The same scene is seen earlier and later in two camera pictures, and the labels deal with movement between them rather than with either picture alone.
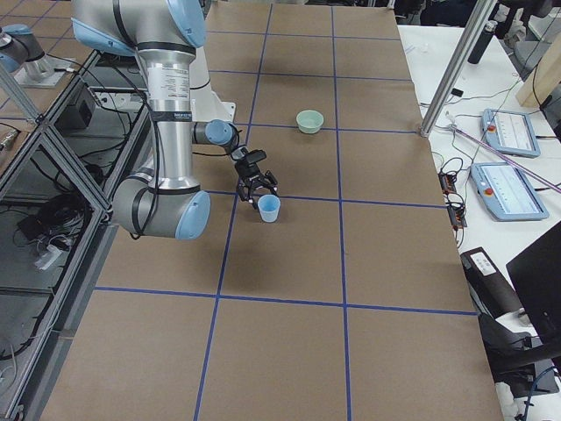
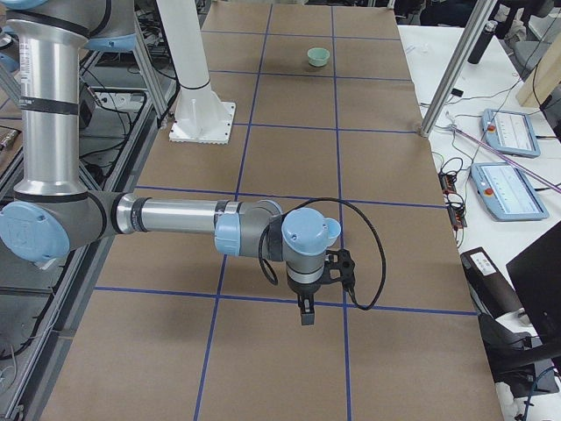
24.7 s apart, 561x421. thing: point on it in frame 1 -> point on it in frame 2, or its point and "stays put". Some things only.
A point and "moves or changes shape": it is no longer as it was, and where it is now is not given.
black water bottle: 482,42 stays put
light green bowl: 309,121 -> 318,56
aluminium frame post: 480,16 stays put
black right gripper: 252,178 -> 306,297
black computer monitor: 536,273 stays put
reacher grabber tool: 493,152 stays put
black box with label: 490,293 stays put
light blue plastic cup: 269,207 moves or changes shape
